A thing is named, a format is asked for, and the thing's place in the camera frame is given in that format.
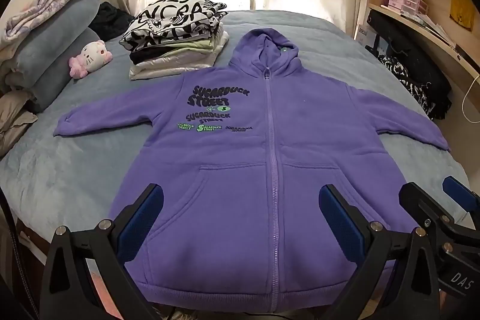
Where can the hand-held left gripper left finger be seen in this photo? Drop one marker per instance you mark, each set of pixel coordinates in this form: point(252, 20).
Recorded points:
point(140, 218)

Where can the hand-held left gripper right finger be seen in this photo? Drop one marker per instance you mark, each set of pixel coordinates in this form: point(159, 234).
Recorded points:
point(339, 218)

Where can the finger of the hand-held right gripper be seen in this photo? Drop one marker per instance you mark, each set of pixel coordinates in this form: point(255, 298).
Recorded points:
point(455, 192)
point(423, 203)

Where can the purple zip hoodie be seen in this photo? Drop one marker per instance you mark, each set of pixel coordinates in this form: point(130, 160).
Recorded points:
point(232, 155)

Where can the black clothes heap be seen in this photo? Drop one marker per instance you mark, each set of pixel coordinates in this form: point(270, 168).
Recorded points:
point(108, 18)

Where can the grey-blue bed blanket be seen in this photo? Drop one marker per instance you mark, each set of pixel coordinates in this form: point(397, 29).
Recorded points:
point(75, 162)

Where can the black white patterned cloth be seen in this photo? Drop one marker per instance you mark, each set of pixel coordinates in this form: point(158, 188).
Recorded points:
point(397, 74)

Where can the white satin folded garment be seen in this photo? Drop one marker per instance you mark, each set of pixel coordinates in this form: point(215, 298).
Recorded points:
point(168, 69)

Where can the long black bag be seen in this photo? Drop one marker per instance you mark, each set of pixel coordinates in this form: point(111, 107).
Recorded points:
point(408, 46)

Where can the beige pillow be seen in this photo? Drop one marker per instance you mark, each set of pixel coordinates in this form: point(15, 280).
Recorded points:
point(15, 117)

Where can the stack of papers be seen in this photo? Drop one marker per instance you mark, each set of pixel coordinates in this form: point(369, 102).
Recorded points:
point(431, 25)

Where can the white pink cat plush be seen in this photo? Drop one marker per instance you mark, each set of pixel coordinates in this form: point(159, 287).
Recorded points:
point(92, 55)

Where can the white cardboard box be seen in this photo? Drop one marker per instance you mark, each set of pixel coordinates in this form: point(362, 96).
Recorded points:
point(364, 38)

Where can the pale green folded garment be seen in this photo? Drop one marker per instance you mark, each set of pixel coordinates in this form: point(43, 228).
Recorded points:
point(195, 45)

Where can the yellow cloth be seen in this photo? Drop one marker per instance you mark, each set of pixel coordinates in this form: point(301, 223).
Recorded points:
point(461, 9)

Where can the pink plastic drawer organizer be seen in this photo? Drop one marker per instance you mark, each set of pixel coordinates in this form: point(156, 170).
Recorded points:
point(407, 1)

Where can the black white printed folded garment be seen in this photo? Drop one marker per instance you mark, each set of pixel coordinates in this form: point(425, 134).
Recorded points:
point(168, 20)

